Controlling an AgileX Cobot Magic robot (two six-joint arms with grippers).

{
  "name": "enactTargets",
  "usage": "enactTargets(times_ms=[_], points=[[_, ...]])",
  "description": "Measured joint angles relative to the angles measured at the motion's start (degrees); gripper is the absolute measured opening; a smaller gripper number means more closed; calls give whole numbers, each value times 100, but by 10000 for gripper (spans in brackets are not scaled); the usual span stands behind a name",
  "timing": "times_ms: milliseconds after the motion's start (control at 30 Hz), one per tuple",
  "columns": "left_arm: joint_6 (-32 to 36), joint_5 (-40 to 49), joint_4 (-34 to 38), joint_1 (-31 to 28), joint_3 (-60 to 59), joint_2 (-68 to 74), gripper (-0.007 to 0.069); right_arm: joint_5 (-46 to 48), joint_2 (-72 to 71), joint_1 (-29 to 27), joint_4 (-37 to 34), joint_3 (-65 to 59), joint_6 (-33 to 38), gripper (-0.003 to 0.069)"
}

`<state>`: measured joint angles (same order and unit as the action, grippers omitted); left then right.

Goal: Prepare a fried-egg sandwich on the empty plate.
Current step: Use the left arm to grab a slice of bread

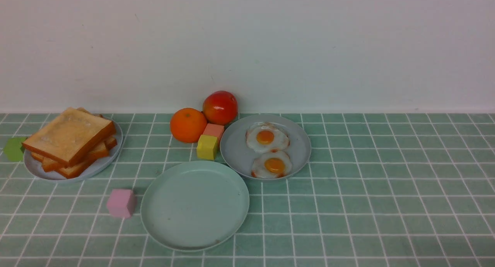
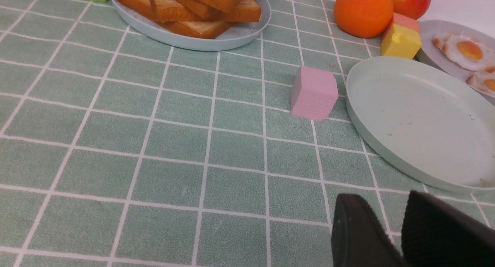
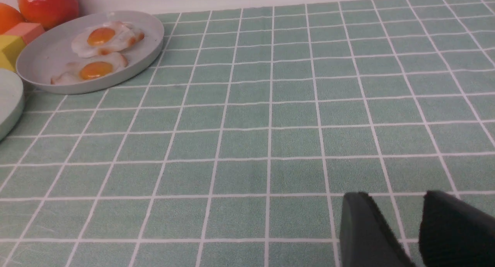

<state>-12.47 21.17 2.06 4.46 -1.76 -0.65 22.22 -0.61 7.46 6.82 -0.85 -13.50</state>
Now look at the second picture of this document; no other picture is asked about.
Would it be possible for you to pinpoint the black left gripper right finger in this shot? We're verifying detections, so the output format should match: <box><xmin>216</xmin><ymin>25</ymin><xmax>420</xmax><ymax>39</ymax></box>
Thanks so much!
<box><xmin>401</xmin><ymin>190</ymin><xmax>495</xmax><ymax>267</ymax></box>

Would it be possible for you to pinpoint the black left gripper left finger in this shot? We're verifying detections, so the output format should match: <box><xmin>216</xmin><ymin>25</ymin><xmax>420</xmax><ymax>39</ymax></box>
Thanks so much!
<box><xmin>332</xmin><ymin>193</ymin><xmax>406</xmax><ymax>267</ymax></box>

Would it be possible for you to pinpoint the pale green empty plate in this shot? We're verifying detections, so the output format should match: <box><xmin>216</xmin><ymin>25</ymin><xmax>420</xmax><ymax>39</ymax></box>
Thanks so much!
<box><xmin>346</xmin><ymin>56</ymin><xmax>495</xmax><ymax>193</ymax></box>

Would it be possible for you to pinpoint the pink foam cube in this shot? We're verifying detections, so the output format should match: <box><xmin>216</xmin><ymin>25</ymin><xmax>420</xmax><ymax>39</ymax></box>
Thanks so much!
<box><xmin>290</xmin><ymin>66</ymin><xmax>339</xmax><ymax>121</ymax></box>

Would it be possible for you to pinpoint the fried egg front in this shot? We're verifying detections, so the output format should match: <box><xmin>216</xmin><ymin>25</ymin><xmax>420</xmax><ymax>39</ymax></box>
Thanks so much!
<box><xmin>466</xmin><ymin>66</ymin><xmax>495</xmax><ymax>97</ymax></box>

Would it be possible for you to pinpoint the fried egg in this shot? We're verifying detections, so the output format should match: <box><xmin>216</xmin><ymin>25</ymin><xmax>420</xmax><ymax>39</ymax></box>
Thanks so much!
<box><xmin>432</xmin><ymin>34</ymin><xmax>495</xmax><ymax>73</ymax></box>
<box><xmin>466</xmin><ymin>66</ymin><xmax>495</xmax><ymax>97</ymax></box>

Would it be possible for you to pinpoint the fried egg rear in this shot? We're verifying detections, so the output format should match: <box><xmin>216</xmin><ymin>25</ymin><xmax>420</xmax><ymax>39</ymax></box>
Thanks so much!
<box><xmin>432</xmin><ymin>34</ymin><xmax>495</xmax><ymax>73</ymax></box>

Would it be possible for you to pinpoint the grey plate with eggs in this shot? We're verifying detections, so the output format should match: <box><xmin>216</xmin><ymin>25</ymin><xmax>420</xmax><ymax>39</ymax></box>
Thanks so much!
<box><xmin>416</xmin><ymin>20</ymin><xmax>495</xmax><ymax>104</ymax></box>

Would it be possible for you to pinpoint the yellow foam cube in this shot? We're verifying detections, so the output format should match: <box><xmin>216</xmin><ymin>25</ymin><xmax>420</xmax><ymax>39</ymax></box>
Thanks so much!
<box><xmin>380</xmin><ymin>24</ymin><xmax>422</xmax><ymax>59</ymax></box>

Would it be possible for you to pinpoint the salmon foam cube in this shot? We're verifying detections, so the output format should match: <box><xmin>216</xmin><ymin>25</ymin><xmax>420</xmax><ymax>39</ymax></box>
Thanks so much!
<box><xmin>384</xmin><ymin>12</ymin><xmax>421</xmax><ymax>35</ymax></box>

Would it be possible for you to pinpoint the orange fruit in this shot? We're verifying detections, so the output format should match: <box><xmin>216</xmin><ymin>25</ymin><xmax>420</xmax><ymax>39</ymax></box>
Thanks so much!
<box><xmin>333</xmin><ymin>0</ymin><xmax>394</xmax><ymax>38</ymax></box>

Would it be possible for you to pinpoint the red apple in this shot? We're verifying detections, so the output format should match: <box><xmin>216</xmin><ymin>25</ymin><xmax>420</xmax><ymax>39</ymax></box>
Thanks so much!
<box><xmin>393</xmin><ymin>0</ymin><xmax>432</xmax><ymax>20</ymax></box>

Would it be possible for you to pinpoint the blue-grey bread plate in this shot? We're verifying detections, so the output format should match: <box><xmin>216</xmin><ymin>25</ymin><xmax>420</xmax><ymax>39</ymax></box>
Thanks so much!
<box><xmin>110</xmin><ymin>0</ymin><xmax>271</xmax><ymax>51</ymax></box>

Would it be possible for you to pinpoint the green checkered tablecloth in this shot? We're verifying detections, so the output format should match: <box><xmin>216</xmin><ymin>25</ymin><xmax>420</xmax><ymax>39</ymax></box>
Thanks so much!
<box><xmin>0</xmin><ymin>0</ymin><xmax>494</xmax><ymax>267</ymax></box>

